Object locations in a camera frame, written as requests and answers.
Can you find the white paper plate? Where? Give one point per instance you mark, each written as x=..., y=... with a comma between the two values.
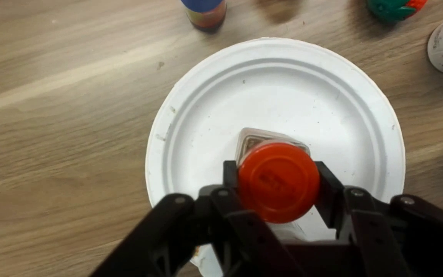
x=283, y=93

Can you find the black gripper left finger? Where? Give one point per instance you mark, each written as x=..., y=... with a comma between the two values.
x=179, y=241

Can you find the red toy strawberry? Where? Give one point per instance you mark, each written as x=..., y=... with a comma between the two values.
x=390, y=10

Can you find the spice bottle red lid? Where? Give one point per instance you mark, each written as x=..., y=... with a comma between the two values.
x=276, y=179

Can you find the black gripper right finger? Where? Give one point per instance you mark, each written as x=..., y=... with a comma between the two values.
x=384, y=236

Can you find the blue toy bottle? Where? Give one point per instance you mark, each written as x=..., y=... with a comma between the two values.
x=204, y=13

